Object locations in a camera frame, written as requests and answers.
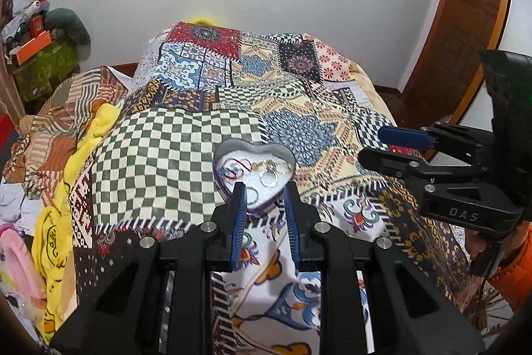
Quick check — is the red and blue bracelet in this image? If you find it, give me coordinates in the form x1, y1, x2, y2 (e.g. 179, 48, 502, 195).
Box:
220, 159, 254, 183

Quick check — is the patchwork printed blanket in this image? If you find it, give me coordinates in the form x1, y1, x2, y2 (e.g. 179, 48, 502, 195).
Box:
72, 21, 478, 355

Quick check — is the grey-green pillow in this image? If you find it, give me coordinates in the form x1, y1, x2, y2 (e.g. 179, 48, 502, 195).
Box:
44, 8, 92, 46

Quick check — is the yellow plastic stool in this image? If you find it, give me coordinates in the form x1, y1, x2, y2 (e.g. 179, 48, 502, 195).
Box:
185, 15, 225, 26

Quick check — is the striped geometric printed sheet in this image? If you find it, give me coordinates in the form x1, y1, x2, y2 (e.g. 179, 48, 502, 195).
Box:
2, 66, 129, 200

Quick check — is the person's right hand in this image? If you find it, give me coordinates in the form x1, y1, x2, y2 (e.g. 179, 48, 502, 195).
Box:
465, 228, 488, 262

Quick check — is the yellow cloth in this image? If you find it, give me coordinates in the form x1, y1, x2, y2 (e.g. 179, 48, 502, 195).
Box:
31, 103, 122, 343

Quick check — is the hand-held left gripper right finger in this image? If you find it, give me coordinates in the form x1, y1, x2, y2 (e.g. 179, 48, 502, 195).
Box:
283, 181, 488, 355

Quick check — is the pink cloth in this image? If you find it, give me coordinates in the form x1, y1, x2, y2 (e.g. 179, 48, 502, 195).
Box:
0, 223, 47, 308

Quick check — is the green box with orange items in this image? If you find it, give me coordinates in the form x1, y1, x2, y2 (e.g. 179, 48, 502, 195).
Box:
12, 41, 80, 102

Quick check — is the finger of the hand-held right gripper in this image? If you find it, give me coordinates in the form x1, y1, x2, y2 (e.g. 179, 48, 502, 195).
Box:
377, 121, 496, 158
357, 146, 493, 194

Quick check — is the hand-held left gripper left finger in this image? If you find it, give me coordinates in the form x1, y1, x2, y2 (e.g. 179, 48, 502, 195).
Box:
50, 182, 249, 355

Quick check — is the clear hoop earring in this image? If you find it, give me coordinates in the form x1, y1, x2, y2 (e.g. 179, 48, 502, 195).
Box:
259, 170, 280, 188

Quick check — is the purple heart-shaped tin box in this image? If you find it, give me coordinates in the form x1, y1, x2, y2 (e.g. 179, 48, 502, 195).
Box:
212, 139, 297, 215

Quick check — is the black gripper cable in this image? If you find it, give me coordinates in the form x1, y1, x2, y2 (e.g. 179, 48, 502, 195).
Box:
467, 251, 505, 328

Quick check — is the pile of clutter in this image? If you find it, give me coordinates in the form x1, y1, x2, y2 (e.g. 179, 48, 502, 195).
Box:
0, 0, 53, 56

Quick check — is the gold chain bracelet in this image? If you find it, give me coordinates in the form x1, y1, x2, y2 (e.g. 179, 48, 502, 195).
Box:
253, 159, 292, 173

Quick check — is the person's right forearm orange sleeve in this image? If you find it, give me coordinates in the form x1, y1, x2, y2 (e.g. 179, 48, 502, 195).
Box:
487, 223, 532, 312

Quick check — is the wooden door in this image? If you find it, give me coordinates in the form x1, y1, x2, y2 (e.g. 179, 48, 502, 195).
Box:
399, 0, 516, 127

